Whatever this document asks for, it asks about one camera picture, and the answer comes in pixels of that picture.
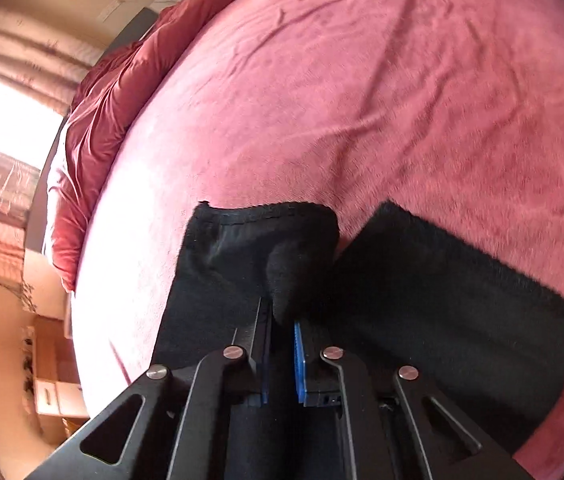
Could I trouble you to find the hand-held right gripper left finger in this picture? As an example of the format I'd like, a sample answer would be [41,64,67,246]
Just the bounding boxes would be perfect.
[24,297,273,480]

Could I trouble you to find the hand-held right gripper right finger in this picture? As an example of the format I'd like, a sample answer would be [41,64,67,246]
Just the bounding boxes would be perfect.
[293,321,537,480]

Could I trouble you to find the black pants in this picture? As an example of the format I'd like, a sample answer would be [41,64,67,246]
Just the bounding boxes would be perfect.
[152,201,564,480]

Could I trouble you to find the wooden desk with white drawers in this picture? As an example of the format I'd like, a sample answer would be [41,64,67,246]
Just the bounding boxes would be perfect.
[22,312,93,446]

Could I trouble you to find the pink fleece blanket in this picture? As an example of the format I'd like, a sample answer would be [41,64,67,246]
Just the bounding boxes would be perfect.
[69,0,564,480]

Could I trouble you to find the red duvet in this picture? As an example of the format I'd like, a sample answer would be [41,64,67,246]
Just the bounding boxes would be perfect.
[44,0,257,293]

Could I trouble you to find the beige patterned curtain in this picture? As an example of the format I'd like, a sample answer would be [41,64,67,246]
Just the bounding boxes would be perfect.
[0,7,105,271]

